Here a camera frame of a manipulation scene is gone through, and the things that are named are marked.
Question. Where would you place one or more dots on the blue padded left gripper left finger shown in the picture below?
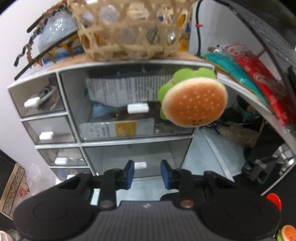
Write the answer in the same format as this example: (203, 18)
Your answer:
(128, 174)

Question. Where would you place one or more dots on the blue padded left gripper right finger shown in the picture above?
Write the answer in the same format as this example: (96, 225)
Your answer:
(166, 173)

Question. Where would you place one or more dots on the clear large bottom drawer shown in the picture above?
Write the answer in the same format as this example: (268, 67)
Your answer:
(146, 157)

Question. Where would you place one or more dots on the burger plush toy keychain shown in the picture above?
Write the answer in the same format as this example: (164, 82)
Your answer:
(192, 98)

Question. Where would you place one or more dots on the white grey drawer organizer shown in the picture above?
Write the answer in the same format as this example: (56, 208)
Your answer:
(66, 108)

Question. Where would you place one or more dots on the crumpled clear plastic bag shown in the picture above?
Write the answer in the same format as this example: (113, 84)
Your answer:
(39, 178)

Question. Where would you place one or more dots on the patterned paper card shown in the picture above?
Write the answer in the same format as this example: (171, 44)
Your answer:
(15, 189)

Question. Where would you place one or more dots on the teal snack packet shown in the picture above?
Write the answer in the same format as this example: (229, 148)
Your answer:
(230, 66)

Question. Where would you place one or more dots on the red snack packet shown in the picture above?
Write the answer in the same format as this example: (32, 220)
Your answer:
(274, 91)

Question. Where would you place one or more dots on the woven bamboo basket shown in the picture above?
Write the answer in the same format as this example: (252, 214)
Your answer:
(111, 30)

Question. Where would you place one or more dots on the black hair clip bundle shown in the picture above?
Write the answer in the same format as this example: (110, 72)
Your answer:
(53, 37)

